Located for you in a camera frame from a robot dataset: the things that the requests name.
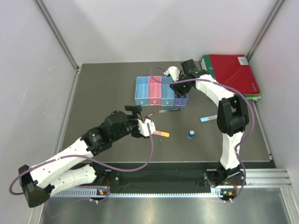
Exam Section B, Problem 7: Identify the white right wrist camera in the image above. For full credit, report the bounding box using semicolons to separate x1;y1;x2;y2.
164;66;180;82

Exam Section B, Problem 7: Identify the aluminium frame rail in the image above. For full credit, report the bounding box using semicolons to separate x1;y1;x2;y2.
33;0;79;71

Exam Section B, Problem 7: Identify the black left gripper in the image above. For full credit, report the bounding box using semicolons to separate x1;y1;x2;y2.
111;105;144;142

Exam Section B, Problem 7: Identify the light blue drawer bin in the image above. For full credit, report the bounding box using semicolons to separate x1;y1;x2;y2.
161;84;175;106

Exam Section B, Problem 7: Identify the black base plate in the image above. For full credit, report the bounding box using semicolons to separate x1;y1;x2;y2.
92;162;244;189

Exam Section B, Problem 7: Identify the blue clear pen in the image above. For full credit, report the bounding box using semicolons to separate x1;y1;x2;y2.
158;108;183;113

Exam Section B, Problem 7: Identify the red folder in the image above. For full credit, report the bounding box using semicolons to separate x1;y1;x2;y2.
208;54;261;96

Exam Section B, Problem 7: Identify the green lever arch binder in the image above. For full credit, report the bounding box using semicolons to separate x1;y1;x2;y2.
200;55;262;101

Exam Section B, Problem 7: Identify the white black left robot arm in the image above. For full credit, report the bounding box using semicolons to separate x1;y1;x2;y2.
18;105;155;208

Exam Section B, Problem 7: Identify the blue white highlighter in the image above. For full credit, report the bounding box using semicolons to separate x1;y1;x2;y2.
200;115;217;122

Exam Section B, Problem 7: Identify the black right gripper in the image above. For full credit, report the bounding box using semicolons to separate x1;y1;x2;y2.
170;73;192;98

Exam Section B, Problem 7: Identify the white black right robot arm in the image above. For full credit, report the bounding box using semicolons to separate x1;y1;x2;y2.
164;59;249;187

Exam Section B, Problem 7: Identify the blue end drawer bin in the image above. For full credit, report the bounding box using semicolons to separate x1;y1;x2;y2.
135;77;149;106

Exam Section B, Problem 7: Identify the grey slotted cable duct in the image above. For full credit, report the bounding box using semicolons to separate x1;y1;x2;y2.
53;186;234;199

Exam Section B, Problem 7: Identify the purple plastic drawer bin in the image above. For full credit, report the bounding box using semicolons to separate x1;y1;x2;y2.
173;93;188;106

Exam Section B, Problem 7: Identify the pink plastic drawer bin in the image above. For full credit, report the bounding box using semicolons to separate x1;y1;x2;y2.
148;76;162;105

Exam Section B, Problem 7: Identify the pink orange highlighter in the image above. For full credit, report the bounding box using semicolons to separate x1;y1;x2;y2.
153;131;170;138

